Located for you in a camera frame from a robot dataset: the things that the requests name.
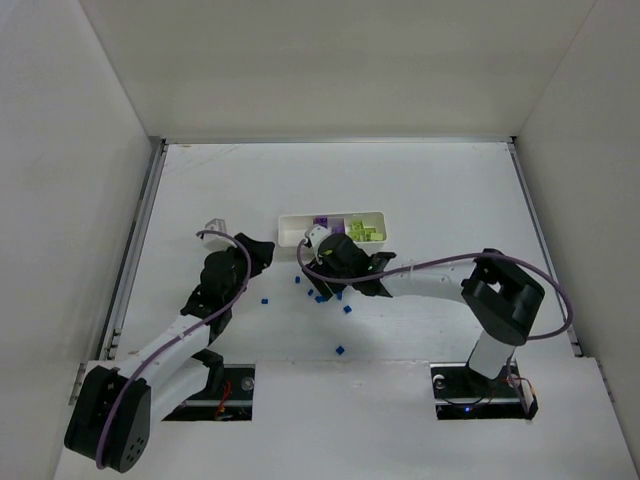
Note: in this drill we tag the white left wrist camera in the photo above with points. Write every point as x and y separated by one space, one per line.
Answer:
211 240

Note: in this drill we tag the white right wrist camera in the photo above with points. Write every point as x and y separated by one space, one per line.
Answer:
315 235

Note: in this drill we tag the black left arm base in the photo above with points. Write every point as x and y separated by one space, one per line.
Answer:
227 395

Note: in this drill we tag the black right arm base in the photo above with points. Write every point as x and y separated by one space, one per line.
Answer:
462 394

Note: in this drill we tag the purple curved studded lego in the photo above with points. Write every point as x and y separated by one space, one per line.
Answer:
320 220

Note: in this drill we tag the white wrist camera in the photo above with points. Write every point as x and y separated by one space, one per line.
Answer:
315 235
211 240

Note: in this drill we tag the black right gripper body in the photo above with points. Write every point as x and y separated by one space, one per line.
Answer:
347 279

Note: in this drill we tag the white three-compartment container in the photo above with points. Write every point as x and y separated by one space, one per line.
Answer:
291 228

